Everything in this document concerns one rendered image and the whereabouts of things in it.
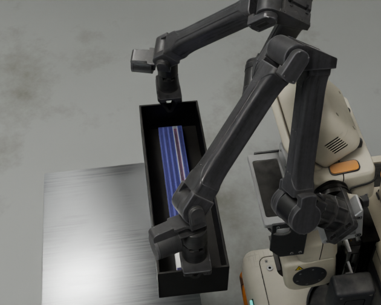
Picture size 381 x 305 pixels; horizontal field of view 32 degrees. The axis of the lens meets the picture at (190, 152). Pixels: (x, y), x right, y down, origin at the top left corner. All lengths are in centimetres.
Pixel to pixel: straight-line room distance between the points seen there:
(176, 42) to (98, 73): 210
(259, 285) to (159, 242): 117
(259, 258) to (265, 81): 136
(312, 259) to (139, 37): 231
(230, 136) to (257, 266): 129
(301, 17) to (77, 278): 99
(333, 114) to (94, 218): 88
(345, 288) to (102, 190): 81
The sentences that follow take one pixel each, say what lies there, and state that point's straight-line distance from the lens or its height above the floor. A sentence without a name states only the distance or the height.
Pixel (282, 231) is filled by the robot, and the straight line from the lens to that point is 182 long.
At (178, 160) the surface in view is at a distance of 191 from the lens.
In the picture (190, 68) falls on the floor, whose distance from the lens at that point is 379.
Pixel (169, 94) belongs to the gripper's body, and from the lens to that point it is 191.
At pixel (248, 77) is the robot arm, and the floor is 126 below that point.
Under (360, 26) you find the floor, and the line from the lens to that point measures 416.
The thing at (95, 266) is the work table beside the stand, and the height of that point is 80.
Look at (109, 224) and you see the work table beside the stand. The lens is 212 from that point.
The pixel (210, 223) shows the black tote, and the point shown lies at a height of 102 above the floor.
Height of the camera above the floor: 251
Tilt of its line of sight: 49 degrees down
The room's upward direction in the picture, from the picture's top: 2 degrees counter-clockwise
